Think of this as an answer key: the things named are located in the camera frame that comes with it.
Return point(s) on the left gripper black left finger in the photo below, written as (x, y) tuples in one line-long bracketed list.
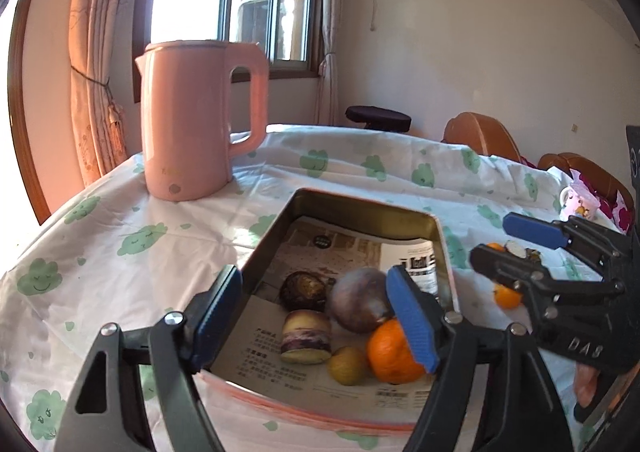
[(106, 409)]

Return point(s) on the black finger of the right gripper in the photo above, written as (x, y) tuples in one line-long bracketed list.
[(541, 293), (589, 242)]

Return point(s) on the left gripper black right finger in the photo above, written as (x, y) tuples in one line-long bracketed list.
[(496, 375)]

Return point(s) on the smooth orange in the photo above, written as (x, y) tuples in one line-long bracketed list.
[(496, 246), (507, 298)]

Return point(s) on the large wrinkled orange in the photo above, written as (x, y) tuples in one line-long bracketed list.
[(390, 357)]

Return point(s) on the small yellow-brown round fruit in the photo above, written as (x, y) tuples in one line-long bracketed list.
[(348, 366)]

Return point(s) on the brown pear-shaped avocado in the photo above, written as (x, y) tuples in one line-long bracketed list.
[(358, 301)]

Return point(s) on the dark patterned round fruit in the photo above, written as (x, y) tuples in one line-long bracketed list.
[(303, 291)]

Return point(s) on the dark brown walnut-like fruit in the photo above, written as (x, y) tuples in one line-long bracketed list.
[(533, 255)]

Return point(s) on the brown cylinder cake slice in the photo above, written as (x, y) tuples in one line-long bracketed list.
[(515, 249)]

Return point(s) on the right human hand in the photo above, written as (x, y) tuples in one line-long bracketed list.
[(585, 385)]

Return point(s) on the pink floral cushion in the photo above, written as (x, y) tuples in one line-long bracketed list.
[(616, 209)]

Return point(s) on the pink cartoon cup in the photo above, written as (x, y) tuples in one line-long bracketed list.
[(578, 201)]

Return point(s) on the brown leather sofa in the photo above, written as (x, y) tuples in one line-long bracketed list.
[(603, 180)]

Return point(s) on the brown leather armchair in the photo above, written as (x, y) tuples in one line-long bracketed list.
[(484, 134)]

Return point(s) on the white cloud print tablecloth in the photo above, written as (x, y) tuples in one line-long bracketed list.
[(115, 254)]

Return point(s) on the pink metal tin box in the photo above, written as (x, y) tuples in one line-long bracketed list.
[(328, 235)]

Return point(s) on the dark round stool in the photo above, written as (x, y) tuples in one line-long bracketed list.
[(379, 118)]

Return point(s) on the pink electric kettle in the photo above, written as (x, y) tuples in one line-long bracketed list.
[(185, 114)]

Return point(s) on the white right curtain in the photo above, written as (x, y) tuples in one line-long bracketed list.
[(326, 109)]

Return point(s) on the pink left curtain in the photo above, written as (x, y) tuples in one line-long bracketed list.
[(96, 117)]

